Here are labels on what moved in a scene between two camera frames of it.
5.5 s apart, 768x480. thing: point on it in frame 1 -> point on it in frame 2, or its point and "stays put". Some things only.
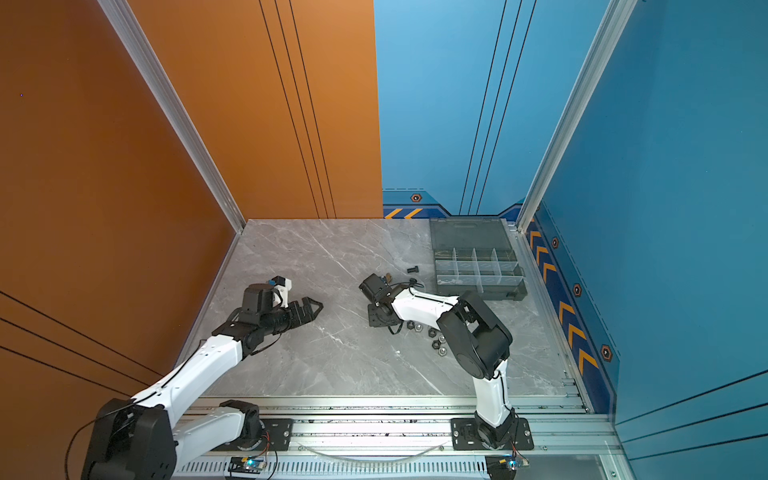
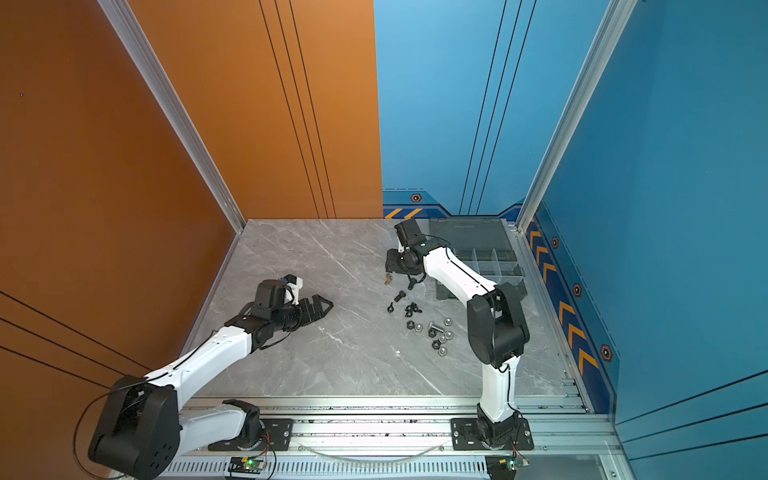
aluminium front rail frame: [409, 438] stays put
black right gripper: [372, 320] -> [391, 262]
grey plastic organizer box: [476, 255] stays put
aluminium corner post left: [170, 102] stays put
